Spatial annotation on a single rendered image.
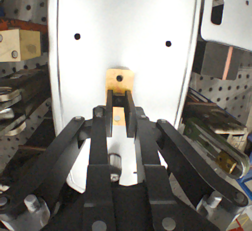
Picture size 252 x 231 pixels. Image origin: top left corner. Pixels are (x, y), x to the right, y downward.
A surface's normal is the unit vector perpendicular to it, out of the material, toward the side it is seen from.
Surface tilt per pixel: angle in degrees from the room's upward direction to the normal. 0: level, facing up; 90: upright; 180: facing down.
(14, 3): 0
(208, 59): 0
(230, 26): 0
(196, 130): 78
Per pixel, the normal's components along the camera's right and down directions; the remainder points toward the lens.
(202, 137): -0.95, 0.04
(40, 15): 0.08, 0.39
